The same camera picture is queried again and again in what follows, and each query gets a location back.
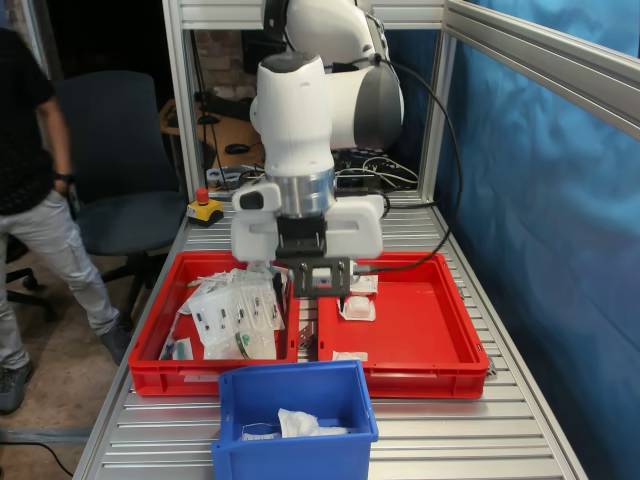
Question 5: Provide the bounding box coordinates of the clear syringe pack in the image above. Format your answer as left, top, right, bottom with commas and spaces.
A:
252, 287, 277, 331
219, 287, 261, 346
188, 292, 226, 346

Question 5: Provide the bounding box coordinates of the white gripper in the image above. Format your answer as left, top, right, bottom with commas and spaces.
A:
230, 193, 385, 314

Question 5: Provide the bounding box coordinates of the dark grey office chair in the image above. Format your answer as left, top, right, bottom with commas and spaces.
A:
54, 69, 190, 324

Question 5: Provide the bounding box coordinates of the yellow emergency stop box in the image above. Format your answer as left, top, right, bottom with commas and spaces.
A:
186, 188, 225, 229

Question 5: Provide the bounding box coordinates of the long aluminium frame beam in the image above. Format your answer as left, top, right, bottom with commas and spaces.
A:
442, 0, 640, 149

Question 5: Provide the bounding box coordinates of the small pack with green part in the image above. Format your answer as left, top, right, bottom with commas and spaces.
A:
158, 336, 195, 362

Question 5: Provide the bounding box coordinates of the person left forearm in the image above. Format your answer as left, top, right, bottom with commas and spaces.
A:
37, 94, 76, 194

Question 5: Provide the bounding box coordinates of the black floor cable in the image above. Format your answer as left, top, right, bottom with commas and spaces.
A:
0, 439, 76, 479

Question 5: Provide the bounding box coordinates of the wooden desk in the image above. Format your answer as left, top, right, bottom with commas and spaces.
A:
158, 97, 266, 174

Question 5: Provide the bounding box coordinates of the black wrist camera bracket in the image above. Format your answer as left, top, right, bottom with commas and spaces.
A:
276, 214, 354, 300

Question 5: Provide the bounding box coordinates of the grey floor strip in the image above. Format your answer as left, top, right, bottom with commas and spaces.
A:
0, 427, 94, 446

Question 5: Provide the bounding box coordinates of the flat printed bandage pack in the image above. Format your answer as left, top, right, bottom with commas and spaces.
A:
238, 422, 285, 444

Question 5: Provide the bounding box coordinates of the black camera cable on arm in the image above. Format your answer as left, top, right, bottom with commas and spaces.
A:
369, 49, 464, 274

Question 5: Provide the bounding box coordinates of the aluminium frame post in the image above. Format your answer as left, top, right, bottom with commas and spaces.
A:
160, 0, 204, 201

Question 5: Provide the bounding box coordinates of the clear tubing pack green tag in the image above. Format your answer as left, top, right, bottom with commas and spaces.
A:
185, 269, 261, 301

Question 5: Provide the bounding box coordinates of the black chair base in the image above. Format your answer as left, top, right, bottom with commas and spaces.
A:
4, 234, 59, 321

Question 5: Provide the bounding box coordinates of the white cable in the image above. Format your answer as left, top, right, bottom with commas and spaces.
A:
334, 155, 420, 189

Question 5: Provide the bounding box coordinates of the person in black shirt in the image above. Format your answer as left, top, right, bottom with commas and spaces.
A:
0, 27, 134, 416

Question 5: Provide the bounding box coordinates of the printed paper bandage pack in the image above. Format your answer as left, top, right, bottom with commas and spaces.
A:
349, 273, 380, 295

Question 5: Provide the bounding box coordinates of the clear pack with green filter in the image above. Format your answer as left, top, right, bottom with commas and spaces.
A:
202, 327, 278, 361

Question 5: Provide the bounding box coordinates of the aluminium corner post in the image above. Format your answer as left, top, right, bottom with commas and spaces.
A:
417, 27, 459, 194

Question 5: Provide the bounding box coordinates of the short aluminium frame beam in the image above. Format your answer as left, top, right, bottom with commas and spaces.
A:
177, 0, 447, 32

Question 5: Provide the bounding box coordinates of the grey sneaker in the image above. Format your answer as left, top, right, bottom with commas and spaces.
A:
99, 322, 134, 366
0, 359, 35, 415

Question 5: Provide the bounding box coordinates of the red plastic crate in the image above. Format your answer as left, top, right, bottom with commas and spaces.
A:
316, 249, 491, 400
127, 249, 302, 398

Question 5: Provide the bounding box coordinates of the blue backdrop cloth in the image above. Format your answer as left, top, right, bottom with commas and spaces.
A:
382, 0, 640, 480

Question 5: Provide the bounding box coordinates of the blue plastic bin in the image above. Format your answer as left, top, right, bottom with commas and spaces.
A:
209, 358, 380, 480

